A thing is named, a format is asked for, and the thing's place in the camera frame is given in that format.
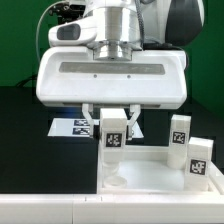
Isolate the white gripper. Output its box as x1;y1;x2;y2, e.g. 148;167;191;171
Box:
36;47;187;140

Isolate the white square tabletop tray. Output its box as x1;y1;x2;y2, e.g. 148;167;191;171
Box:
97;145;224;195

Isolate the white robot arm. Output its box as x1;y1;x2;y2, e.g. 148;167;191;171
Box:
36;0;204;139

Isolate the white sheet with tags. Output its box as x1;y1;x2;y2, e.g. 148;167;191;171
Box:
47;118;145;139

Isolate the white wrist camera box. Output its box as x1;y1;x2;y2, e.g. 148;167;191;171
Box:
48;17;97;47

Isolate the grey cable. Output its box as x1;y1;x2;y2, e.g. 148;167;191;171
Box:
35;1;68;64

